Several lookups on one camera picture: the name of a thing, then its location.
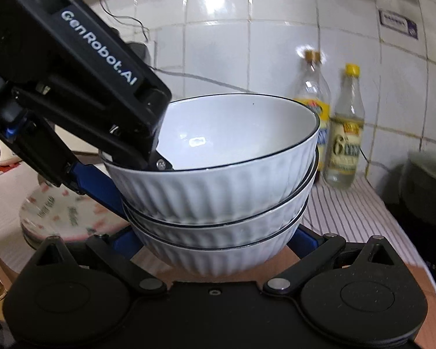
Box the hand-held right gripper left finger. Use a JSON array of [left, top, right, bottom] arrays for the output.
[[34, 230, 168, 293]]

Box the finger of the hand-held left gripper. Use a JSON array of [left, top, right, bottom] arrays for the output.
[[10, 83, 176, 172], [0, 112, 128, 223]]

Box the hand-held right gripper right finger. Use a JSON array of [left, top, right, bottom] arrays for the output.
[[263, 223, 396, 293]]

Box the white plate with pink print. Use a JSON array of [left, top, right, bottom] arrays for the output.
[[19, 184, 131, 243]]

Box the white ribbed bowl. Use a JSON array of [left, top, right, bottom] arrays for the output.
[[133, 196, 310, 277], [100, 95, 320, 226], [121, 149, 320, 252]]

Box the brown and striped table cloth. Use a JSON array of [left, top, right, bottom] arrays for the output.
[[0, 167, 422, 267]]

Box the clear bottle with yellow cap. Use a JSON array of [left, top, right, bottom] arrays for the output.
[[324, 63, 366, 191]]

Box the dark cooking pot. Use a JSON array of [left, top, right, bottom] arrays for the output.
[[400, 149, 436, 223]]

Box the clear bottle with yellow label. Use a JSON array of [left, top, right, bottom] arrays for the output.
[[294, 49, 332, 181]]

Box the thin black cable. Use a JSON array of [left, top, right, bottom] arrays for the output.
[[358, 148, 397, 176], [97, 0, 154, 43]]

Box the wall label sticker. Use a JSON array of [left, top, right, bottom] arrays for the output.
[[379, 8, 419, 40]]

